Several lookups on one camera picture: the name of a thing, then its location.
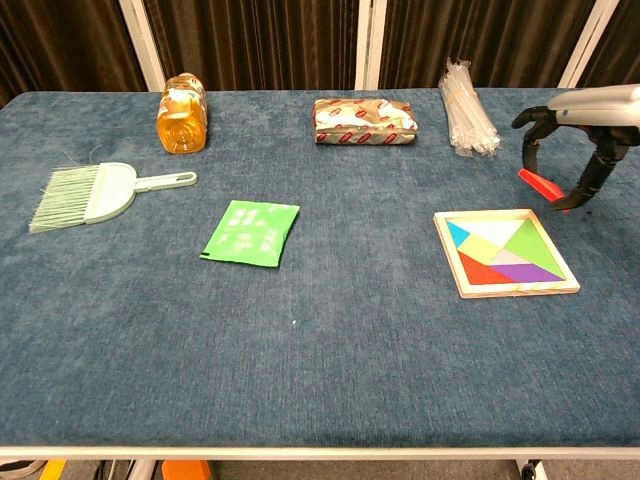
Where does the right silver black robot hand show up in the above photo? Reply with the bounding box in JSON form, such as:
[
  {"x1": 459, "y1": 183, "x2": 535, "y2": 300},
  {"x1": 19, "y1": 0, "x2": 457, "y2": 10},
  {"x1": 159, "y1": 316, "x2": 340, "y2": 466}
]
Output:
[{"x1": 510, "y1": 83, "x2": 640, "y2": 214}]

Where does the orange triangle tangram piece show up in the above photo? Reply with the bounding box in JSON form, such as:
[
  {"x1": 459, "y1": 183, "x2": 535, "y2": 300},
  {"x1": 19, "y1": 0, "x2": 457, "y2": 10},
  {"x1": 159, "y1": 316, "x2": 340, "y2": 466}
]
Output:
[{"x1": 516, "y1": 167, "x2": 571, "y2": 215}]

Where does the green triangle puzzle piece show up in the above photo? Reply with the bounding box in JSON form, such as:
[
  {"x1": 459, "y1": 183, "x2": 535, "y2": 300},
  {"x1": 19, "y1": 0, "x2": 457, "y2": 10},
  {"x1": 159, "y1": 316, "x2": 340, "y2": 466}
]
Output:
[{"x1": 502, "y1": 218, "x2": 564, "y2": 275}]

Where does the yellow square puzzle piece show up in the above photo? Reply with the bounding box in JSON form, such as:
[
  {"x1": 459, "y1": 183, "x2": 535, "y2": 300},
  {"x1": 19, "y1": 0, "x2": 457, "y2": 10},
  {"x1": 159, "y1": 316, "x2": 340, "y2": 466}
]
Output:
[{"x1": 457, "y1": 233, "x2": 507, "y2": 265}]

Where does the cyan triangle puzzle piece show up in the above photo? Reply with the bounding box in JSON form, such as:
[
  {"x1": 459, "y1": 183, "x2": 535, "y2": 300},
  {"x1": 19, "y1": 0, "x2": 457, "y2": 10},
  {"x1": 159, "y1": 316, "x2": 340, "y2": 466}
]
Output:
[{"x1": 446, "y1": 220, "x2": 473, "y2": 249}]

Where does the red triangle puzzle piece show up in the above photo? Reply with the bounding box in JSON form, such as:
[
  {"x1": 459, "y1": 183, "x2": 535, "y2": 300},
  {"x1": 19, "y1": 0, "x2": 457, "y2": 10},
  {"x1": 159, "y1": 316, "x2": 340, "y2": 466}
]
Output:
[{"x1": 458, "y1": 251, "x2": 519, "y2": 287}]

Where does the pale green hand brush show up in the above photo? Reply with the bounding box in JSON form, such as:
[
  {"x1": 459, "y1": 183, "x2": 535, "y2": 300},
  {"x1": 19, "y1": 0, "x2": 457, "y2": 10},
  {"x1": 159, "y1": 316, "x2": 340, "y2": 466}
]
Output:
[{"x1": 28, "y1": 161, "x2": 199, "y2": 235}]

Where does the bundle of wrapped straws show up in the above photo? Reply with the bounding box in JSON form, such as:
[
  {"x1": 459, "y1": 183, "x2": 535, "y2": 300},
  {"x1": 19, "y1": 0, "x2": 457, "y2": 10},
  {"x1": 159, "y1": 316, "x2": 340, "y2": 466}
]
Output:
[{"x1": 438, "y1": 57, "x2": 503, "y2": 160}]

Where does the purple parallelogram puzzle piece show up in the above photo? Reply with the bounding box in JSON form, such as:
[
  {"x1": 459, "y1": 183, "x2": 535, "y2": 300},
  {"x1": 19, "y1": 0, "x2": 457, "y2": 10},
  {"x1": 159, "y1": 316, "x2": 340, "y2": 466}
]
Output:
[{"x1": 488, "y1": 262, "x2": 566, "y2": 284}]

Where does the wooden tangram tray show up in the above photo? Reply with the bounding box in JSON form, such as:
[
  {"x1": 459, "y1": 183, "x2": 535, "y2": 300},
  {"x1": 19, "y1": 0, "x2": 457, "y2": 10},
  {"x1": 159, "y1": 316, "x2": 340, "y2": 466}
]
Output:
[{"x1": 432, "y1": 208, "x2": 582, "y2": 301}]

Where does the gold red tissue pack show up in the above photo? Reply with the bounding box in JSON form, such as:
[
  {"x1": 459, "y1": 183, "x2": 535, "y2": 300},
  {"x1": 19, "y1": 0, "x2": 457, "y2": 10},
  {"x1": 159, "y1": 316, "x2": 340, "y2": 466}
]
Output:
[{"x1": 312, "y1": 97, "x2": 420, "y2": 147}]

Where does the dark brown curtain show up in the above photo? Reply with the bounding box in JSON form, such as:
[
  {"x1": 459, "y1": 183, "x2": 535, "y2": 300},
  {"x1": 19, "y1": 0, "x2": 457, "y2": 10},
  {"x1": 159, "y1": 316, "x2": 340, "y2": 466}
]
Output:
[{"x1": 0, "y1": 0, "x2": 640, "y2": 109}]

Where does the green sachet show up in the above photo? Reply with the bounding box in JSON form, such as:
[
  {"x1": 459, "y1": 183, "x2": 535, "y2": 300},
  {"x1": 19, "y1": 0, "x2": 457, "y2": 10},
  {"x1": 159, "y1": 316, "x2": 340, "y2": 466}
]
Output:
[{"x1": 198, "y1": 199, "x2": 301, "y2": 270}]

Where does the blue tablecloth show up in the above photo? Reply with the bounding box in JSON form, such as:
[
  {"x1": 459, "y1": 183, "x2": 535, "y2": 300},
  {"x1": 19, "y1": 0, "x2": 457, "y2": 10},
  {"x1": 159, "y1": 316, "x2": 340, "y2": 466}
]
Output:
[{"x1": 0, "y1": 88, "x2": 640, "y2": 448}]

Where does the orange liquid plastic bottle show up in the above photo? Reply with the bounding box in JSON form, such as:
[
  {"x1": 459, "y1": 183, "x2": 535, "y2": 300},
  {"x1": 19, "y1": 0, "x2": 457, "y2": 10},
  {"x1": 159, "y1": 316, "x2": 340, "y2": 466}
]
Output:
[{"x1": 156, "y1": 72, "x2": 210, "y2": 155}]

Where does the orange box under table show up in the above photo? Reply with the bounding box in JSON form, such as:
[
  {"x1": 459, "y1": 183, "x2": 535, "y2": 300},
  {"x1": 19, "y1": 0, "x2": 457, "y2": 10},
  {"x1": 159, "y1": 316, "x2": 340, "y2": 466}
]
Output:
[{"x1": 160, "y1": 459, "x2": 212, "y2": 480}]

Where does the white slanted frame post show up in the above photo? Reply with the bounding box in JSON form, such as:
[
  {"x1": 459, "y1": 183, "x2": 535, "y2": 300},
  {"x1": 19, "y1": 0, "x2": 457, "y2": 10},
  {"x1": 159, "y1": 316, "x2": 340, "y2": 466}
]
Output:
[
  {"x1": 557, "y1": 0, "x2": 619, "y2": 90},
  {"x1": 118, "y1": 0, "x2": 167, "y2": 93}
]

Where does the white upright frame post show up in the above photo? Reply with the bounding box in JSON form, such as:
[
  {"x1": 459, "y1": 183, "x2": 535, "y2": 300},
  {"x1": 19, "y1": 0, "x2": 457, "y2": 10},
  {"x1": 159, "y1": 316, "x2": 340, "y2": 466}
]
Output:
[{"x1": 354, "y1": 0, "x2": 388, "y2": 91}]

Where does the grey metal table edge rail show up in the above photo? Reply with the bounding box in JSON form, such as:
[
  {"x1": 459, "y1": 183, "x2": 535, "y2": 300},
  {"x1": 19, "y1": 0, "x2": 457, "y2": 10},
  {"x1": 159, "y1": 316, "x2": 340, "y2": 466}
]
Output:
[{"x1": 0, "y1": 443, "x2": 640, "y2": 480}]

